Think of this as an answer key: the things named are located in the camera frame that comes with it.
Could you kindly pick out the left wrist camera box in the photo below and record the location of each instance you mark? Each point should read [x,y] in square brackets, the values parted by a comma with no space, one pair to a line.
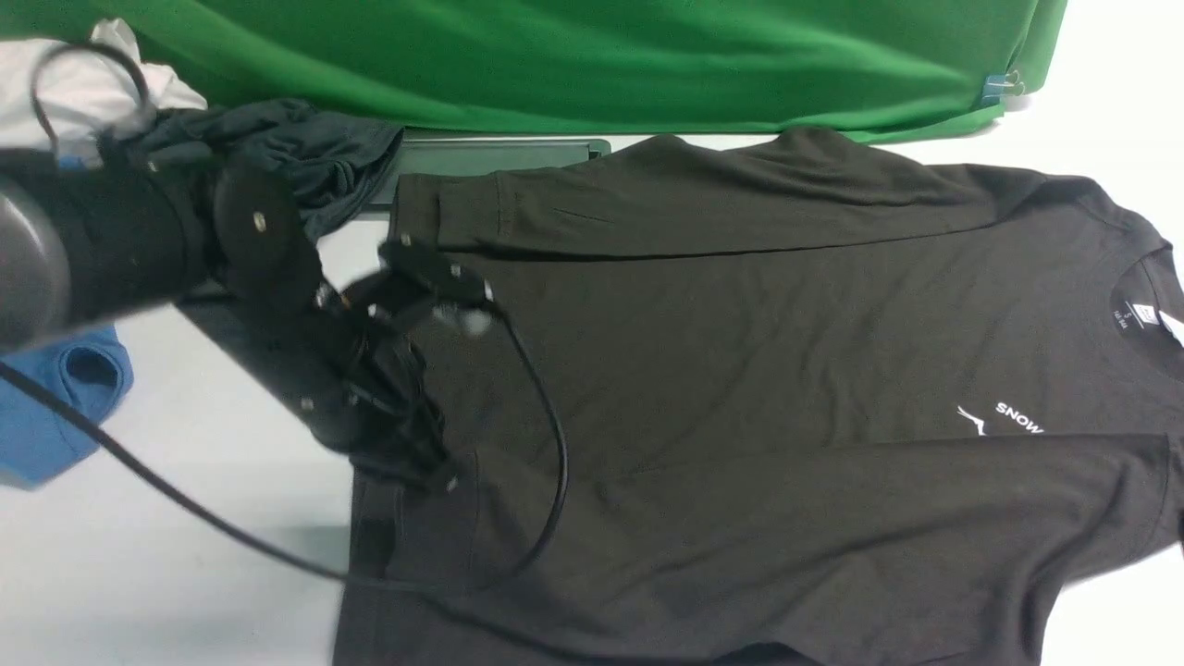
[453,294]

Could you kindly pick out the white crumpled garment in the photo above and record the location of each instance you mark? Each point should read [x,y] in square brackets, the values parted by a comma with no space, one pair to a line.
[66,105]

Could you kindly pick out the dark gray long-sleeve top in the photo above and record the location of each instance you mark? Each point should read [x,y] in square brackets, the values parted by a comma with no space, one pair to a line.
[825,406]

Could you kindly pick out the dark teal crumpled garment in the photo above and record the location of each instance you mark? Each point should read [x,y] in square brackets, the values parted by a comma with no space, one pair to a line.
[333,163]

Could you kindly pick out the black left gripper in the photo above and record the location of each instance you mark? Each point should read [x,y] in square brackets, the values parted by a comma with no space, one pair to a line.
[358,389]

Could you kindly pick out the blue binder clip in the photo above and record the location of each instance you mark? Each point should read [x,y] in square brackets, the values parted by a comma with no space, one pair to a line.
[998,87]

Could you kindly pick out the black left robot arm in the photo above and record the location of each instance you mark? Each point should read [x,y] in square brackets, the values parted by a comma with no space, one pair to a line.
[85,246]

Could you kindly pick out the green backdrop cloth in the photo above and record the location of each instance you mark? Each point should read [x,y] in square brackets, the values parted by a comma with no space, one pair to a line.
[879,71]

